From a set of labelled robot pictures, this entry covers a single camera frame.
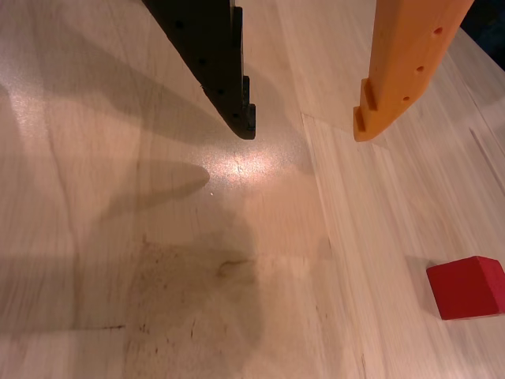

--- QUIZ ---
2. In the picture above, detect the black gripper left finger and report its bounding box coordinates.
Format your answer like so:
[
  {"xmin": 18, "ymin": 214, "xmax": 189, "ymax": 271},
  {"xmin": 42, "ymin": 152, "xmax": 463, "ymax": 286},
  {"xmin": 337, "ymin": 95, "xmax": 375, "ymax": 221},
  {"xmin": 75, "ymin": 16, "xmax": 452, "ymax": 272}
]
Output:
[{"xmin": 141, "ymin": 0, "xmax": 257, "ymax": 141}]

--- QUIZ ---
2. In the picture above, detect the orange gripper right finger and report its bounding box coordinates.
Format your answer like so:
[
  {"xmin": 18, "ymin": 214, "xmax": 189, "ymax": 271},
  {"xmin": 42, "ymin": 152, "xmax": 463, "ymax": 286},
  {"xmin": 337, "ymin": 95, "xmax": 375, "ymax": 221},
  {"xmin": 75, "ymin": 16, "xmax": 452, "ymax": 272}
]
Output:
[{"xmin": 352, "ymin": 0, "xmax": 476, "ymax": 143}]

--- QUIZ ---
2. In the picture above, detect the red cube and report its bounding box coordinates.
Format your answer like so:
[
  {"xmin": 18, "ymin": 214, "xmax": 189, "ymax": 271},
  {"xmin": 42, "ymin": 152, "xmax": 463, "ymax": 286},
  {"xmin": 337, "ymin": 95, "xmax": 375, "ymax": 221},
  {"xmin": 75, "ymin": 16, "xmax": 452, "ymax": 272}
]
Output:
[{"xmin": 425, "ymin": 255, "xmax": 505, "ymax": 321}]

